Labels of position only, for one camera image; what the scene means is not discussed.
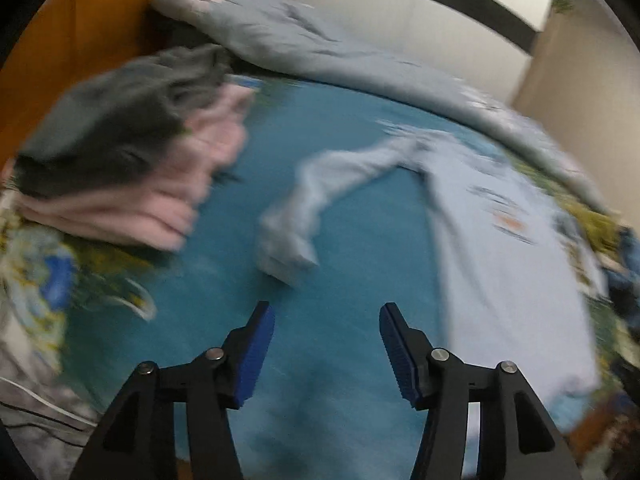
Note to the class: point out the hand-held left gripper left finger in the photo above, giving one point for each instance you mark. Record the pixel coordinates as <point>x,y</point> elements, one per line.
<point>256,346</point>

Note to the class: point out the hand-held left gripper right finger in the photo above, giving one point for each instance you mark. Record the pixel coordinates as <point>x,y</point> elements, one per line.
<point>398,350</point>

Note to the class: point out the light blue printed sweatshirt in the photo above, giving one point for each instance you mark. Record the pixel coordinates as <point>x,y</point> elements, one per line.
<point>500,270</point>

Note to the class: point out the blue printed bed sheet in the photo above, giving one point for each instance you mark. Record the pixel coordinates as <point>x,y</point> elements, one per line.
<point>325,270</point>

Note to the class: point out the pink folded garment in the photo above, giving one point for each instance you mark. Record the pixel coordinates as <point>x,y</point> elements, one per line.
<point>190,180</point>

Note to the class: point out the grey patterned cloth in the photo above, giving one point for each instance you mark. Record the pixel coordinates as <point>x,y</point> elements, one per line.
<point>35,405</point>

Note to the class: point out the dark blue cloth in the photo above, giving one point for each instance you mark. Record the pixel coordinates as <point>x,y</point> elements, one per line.
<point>625,270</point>

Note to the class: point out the dark grey folded garment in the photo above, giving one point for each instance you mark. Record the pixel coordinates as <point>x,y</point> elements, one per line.
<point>115,125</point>

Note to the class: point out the grey floral quilt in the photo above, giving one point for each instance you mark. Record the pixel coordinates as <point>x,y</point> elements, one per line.
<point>320,45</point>

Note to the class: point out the wooden headboard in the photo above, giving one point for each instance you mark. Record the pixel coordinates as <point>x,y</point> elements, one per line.
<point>70,30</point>

